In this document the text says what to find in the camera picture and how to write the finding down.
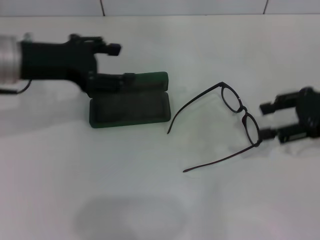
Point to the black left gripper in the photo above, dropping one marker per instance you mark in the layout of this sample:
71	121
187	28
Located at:
57	60

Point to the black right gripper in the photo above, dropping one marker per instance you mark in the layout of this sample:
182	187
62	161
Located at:
308	112

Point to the black glasses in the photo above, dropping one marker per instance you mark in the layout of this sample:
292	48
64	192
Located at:
245	111

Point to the green glasses case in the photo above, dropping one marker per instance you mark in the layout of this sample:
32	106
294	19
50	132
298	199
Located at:
130	110

